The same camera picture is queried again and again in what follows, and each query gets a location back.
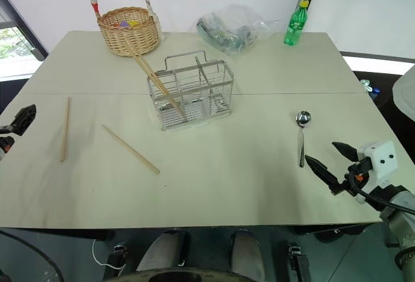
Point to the purple piece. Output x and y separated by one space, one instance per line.
123 24

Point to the white rounded object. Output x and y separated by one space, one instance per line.
405 94

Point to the black table leg caster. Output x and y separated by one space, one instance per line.
300 262
119 256

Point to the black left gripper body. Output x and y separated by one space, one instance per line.
6 144

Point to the dark window frame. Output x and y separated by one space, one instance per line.
19 19

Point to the steel spoon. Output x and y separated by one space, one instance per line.
303 118

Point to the clear plastic bag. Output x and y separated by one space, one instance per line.
227 32

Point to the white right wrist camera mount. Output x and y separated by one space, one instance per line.
384 155

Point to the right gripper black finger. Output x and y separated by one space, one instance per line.
348 151
324 172

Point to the black curved hoop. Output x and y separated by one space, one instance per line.
48 256

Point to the green plastic bottle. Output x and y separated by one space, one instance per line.
293 29

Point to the grey rounded shape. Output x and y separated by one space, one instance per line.
248 253
162 251

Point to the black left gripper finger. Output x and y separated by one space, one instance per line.
25 118

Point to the yellow piece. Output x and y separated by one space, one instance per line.
132 22

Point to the wooden chopstick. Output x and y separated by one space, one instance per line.
152 79
65 129
129 148
162 87

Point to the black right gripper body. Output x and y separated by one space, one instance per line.
358 168

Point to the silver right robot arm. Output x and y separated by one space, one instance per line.
400 220

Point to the blue capped bottle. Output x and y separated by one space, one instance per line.
376 94

